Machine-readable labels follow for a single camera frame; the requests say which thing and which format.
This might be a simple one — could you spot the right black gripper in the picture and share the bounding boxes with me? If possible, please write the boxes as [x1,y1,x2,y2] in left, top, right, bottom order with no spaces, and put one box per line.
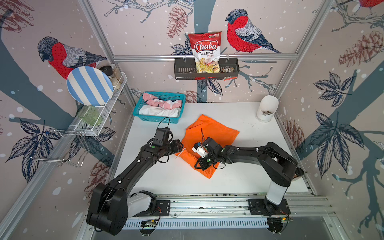
[192,153,217,172]

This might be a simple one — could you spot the orange garment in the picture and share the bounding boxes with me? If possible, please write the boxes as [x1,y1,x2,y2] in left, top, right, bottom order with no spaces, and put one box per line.
[176,115,240,168]

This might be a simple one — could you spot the white shorts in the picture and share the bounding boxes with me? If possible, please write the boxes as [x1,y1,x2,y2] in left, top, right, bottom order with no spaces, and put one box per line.
[139,105,181,118]

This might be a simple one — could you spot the pink patterned garment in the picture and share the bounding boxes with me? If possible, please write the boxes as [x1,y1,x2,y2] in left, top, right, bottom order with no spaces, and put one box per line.
[143,93,182,110]

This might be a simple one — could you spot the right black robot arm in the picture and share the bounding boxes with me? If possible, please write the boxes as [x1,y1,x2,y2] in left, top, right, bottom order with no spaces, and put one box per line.
[192,138,304,207]

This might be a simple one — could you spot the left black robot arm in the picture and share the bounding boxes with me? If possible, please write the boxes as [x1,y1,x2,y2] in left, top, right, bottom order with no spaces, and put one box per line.
[87,127,184,236]

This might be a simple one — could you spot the teal plastic basket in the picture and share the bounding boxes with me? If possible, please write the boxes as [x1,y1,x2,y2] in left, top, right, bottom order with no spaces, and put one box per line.
[133,92,186,124]

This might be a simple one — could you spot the white ceramic holder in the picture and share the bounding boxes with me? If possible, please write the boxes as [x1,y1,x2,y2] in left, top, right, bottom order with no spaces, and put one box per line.
[256,96,279,123]

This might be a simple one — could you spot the green glass cup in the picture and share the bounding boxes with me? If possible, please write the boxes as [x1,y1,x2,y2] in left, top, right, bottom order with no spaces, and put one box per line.
[77,106,103,126]

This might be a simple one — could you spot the clear spice jar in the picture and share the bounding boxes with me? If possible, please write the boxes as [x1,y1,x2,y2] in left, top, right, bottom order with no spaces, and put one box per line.
[110,64,124,90]

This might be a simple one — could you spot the dark lid spice jar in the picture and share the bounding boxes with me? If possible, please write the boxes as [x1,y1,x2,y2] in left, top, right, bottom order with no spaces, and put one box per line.
[100,65,120,90]

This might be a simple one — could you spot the blue striped plate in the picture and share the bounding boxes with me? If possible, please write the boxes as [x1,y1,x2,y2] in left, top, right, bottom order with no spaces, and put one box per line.
[67,67,114,107]

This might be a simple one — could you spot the red Chuba chips bag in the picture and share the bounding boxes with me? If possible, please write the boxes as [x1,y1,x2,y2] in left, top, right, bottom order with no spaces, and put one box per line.
[189,32,222,74]

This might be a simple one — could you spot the aluminium mounting rail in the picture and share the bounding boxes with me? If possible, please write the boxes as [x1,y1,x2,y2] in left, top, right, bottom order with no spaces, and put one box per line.
[158,193,336,218]

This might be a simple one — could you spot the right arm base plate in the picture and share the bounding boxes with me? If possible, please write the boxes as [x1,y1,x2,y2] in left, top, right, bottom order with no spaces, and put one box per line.
[247,198,291,217]

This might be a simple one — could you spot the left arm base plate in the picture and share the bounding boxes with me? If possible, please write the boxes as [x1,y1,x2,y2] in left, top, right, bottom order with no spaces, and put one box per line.
[135,200,171,217]

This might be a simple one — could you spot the black wall shelf basket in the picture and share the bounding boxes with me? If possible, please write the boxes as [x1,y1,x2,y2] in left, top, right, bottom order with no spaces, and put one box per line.
[174,58,240,80]

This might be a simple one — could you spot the white wire wall rack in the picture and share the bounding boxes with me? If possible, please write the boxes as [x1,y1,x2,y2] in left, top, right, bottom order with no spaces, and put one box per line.
[30,73,128,168]

